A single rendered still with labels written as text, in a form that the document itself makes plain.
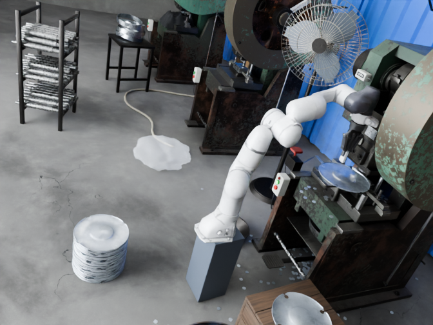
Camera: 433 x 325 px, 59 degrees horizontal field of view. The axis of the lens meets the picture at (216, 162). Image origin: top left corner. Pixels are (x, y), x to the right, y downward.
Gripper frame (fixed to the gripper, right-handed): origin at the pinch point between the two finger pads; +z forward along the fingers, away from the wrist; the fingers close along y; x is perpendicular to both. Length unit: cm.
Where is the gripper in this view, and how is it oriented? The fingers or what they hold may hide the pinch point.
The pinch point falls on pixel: (343, 155)
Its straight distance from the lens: 212.2
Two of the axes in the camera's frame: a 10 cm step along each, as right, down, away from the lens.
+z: -2.0, 8.3, 5.1
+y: -9.1, 0.3, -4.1
